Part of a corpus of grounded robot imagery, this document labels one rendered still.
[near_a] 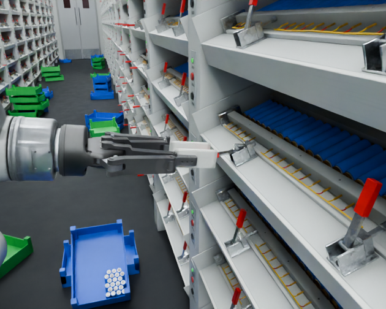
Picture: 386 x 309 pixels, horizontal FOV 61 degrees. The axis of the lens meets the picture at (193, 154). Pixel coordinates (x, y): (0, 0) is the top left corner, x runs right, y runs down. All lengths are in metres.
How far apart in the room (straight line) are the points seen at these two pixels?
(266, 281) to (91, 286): 0.89
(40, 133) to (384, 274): 0.42
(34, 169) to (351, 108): 0.38
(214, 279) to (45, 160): 0.55
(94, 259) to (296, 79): 1.18
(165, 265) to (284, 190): 1.06
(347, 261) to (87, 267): 1.17
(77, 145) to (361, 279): 0.37
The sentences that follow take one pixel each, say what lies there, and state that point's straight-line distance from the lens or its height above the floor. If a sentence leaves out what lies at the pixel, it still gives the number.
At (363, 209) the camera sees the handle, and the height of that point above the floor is 0.80.
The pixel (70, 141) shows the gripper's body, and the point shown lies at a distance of 0.48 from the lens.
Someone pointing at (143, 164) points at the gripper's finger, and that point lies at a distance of 0.47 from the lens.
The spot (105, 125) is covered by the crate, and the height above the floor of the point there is 0.17.
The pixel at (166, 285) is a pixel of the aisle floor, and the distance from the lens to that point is 1.39.
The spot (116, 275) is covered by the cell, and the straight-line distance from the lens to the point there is 1.32.
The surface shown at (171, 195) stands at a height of 0.36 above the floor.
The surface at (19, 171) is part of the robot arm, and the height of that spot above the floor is 0.78.
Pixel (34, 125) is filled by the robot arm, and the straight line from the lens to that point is 0.49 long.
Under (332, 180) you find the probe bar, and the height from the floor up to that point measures 0.78.
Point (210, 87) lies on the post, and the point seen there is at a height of 0.83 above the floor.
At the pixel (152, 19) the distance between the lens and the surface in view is 1.37.
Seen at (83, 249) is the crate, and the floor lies 0.11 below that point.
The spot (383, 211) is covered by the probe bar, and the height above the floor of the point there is 0.78.
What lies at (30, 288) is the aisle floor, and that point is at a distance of 1.52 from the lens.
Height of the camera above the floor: 0.96
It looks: 22 degrees down
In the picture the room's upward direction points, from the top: straight up
